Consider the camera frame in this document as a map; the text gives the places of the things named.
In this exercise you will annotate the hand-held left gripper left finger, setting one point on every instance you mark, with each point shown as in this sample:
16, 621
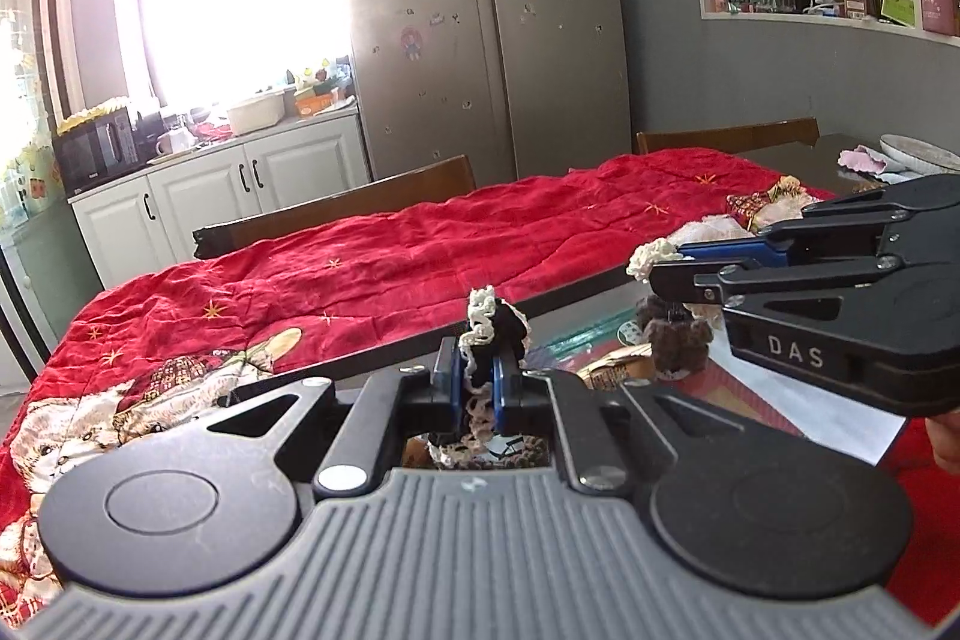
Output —
450, 385

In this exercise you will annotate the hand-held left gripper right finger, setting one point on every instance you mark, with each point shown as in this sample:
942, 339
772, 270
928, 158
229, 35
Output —
501, 396

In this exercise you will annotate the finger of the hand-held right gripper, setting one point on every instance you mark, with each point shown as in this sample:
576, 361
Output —
686, 284
727, 248

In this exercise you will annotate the dark brown fluffy scrunchie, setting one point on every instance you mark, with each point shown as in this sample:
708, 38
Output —
679, 344

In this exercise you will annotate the black and cream lace scrunchie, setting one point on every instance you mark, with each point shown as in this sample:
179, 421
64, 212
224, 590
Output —
495, 325

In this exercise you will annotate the black shallow box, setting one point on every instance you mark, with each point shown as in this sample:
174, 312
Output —
795, 400

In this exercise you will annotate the person's right hand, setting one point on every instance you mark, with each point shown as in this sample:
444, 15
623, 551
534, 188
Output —
946, 439

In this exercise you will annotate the illustrated book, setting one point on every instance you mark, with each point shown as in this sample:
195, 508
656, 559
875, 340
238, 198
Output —
600, 340

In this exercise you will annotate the wooden chair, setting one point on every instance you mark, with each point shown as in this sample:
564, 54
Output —
720, 136
337, 197

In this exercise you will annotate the red printed blanket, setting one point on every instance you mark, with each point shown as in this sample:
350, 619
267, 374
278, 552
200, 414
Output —
420, 242

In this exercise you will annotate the pink cloth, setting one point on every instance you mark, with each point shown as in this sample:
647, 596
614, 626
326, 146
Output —
861, 159

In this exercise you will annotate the white plate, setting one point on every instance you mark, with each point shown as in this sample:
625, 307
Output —
922, 153

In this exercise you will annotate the white kitchen cabinet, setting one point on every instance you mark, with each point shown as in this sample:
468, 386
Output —
300, 168

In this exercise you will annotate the small green box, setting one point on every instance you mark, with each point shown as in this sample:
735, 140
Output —
898, 6

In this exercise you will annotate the silver refrigerator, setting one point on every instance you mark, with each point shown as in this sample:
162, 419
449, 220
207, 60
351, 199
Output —
480, 25

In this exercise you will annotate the cream plastic basin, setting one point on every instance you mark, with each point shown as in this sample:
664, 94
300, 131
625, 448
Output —
256, 114

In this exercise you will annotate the white mug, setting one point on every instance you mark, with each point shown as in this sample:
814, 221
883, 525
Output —
171, 143

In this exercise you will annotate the black microwave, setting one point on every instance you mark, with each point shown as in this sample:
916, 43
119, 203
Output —
94, 153

